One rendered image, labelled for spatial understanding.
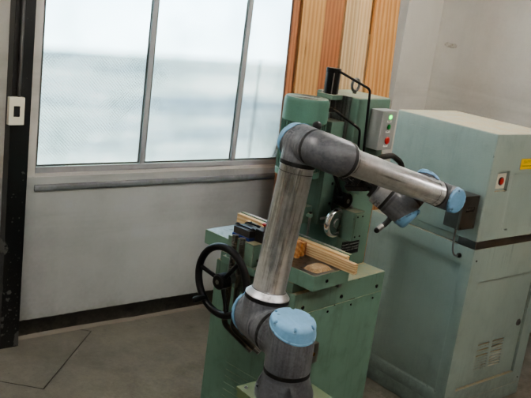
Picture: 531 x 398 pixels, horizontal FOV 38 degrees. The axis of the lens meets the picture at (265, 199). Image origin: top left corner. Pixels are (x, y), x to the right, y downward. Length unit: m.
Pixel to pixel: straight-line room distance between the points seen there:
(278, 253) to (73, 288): 1.97
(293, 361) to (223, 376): 0.90
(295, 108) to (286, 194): 0.57
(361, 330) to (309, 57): 1.86
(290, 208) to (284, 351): 0.45
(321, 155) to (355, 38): 2.57
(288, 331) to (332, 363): 0.90
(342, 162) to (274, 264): 0.41
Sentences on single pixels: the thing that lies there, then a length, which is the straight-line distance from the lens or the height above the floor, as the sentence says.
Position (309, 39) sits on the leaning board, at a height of 1.65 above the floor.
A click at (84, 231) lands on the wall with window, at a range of 4.16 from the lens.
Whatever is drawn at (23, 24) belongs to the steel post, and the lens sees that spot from 3.69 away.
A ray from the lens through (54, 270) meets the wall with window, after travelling 4.16.
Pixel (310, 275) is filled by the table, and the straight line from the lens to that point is 2.83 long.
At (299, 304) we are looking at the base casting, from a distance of 2.93.
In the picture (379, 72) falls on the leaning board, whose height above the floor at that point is 1.49.
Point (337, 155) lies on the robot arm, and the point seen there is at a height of 1.42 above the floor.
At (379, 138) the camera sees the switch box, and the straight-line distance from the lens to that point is 3.12.
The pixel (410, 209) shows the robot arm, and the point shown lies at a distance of 2.77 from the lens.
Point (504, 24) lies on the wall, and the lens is 5.30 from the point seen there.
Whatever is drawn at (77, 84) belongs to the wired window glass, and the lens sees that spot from 4.02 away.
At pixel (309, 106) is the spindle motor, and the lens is 2.90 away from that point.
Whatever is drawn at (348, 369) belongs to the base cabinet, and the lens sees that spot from 3.37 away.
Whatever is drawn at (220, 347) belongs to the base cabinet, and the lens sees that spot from 3.25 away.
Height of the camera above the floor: 1.84
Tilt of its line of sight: 14 degrees down
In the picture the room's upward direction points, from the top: 8 degrees clockwise
